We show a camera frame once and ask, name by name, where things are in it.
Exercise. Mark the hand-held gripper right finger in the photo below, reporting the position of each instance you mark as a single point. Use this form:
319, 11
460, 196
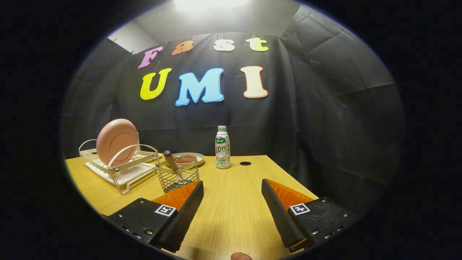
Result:
279, 216

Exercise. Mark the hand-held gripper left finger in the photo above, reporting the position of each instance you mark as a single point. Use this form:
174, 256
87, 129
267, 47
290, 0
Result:
187, 216

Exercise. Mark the pink plate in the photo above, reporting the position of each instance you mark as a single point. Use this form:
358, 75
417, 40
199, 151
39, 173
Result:
115, 141

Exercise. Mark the beige plate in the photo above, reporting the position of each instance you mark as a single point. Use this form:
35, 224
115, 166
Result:
198, 157

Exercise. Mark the red meat slices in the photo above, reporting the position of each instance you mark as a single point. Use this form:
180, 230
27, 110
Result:
187, 159

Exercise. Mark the white ribbed drip tray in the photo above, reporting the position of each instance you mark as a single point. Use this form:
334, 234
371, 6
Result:
133, 173

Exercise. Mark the white green-label drink bottle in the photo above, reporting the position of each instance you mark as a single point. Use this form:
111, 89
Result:
222, 148

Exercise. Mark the black backdrop cloth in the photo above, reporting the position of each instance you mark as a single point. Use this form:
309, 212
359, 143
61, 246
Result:
306, 126

